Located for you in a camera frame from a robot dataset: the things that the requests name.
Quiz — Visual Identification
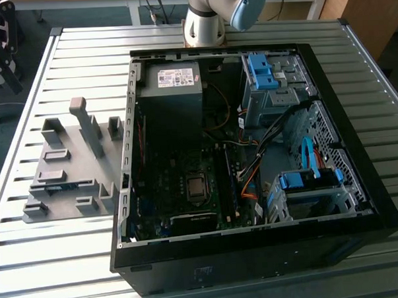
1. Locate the black RAM slot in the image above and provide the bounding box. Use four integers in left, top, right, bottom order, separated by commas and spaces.
214, 142, 230, 222

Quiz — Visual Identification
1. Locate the grey parts rack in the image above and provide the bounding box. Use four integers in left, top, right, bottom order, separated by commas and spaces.
17, 94, 129, 225

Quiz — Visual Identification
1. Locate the grey power supply unit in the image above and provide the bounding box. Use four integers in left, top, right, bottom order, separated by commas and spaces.
135, 60, 207, 151

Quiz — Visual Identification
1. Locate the CPU socket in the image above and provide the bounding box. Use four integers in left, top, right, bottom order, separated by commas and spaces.
183, 169, 212, 207

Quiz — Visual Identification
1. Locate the silver CPU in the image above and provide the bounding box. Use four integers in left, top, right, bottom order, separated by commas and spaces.
187, 177, 207, 199

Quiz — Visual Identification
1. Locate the blue drive bay latch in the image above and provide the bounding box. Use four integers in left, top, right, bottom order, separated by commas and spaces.
247, 53, 280, 92

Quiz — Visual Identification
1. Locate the black graphics card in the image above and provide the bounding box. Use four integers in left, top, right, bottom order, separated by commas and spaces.
168, 210, 220, 237

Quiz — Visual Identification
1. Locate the green motherboard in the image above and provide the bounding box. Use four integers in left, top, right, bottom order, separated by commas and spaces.
129, 138, 256, 241

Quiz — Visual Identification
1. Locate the black open PC case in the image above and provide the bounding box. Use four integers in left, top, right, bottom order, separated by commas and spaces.
100, 38, 398, 298

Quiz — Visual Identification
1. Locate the blue disk carrier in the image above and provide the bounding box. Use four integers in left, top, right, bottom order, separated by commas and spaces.
279, 168, 345, 191

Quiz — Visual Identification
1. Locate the grey disk bay cage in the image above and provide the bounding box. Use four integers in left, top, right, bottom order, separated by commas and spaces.
264, 166, 374, 225

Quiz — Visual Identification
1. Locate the wooden cabinet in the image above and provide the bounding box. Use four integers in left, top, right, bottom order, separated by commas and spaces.
317, 0, 398, 64

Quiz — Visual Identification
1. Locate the red wire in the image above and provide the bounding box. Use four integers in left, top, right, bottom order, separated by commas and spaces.
136, 119, 147, 179

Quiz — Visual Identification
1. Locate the yellow wire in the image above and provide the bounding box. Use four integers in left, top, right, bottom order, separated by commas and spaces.
201, 82, 232, 133

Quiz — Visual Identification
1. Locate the black wire bundle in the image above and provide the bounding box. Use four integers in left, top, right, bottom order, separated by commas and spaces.
233, 99, 320, 183

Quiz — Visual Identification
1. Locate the orange wire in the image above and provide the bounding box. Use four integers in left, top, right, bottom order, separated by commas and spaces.
239, 165, 264, 200

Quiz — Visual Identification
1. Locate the blue data wire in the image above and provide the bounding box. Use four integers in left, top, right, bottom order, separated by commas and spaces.
299, 135, 322, 180

